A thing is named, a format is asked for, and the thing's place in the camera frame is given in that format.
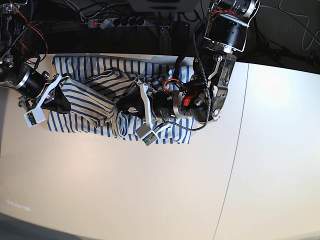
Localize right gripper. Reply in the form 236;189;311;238
17;71;71;114

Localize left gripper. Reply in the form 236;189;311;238
115;78;193;122

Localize blue white striped T-shirt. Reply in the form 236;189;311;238
46;55;197;146

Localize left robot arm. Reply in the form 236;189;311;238
116;0;261;128

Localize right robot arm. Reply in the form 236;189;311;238
0;0;71;114

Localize white power strip with plugs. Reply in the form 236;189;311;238
87;17;147;30

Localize black power adapter box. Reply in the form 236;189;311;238
170;21;190;56

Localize grey box under table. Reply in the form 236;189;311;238
127;0;200;12

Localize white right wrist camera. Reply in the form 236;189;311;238
24;107;46;128

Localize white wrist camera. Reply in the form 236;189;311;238
24;107;46;128
136;124;159;147

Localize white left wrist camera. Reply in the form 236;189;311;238
136;124;159;147

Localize aluminium table leg post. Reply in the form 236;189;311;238
159;26;172;55

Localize white cable on floor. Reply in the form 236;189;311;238
259;0;320;51

